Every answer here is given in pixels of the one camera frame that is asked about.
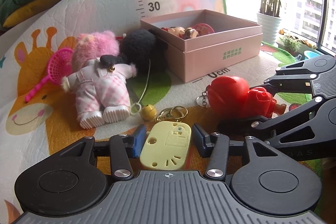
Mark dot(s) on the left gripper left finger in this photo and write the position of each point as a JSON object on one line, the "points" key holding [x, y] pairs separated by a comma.
{"points": [[78, 176]]}

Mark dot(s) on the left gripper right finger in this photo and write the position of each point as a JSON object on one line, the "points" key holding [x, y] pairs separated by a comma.
{"points": [[259, 176]]}

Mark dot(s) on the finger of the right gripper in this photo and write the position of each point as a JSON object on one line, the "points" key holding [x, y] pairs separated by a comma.
{"points": [[307, 130], [296, 77]]}

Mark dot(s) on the red plastic figure keychain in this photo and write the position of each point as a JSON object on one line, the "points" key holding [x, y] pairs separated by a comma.
{"points": [[232, 98]]}

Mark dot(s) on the pink haired plush doll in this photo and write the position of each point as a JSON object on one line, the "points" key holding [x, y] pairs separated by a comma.
{"points": [[99, 80]]}

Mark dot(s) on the yellow plastic keychain toy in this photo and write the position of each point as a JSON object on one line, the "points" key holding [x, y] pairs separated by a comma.
{"points": [[168, 142]]}

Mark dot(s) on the round pink toy disc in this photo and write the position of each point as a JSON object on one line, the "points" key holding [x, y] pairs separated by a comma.
{"points": [[203, 29]]}

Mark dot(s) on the pink toy net scoop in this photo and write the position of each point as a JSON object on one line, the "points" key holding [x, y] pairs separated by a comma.
{"points": [[59, 66]]}

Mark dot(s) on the small green potted plant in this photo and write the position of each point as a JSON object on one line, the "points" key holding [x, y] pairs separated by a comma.
{"points": [[291, 43]]}

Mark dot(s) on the pink cardboard box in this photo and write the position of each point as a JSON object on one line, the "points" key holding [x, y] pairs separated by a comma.
{"points": [[231, 40]]}

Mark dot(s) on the colourful children play mat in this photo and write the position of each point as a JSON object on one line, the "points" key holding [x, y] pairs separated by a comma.
{"points": [[33, 130]]}

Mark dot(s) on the brown haired figurine in box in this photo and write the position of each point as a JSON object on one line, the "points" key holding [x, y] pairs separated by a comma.
{"points": [[183, 33]]}

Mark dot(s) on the red dress girl figurine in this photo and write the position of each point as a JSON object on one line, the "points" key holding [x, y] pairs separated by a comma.
{"points": [[166, 29]]}

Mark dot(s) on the black plush toy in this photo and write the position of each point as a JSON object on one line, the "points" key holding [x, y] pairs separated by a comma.
{"points": [[144, 50]]}

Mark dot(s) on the yellow bell on cord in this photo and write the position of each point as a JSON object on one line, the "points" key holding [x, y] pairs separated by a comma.
{"points": [[147, 112]]}

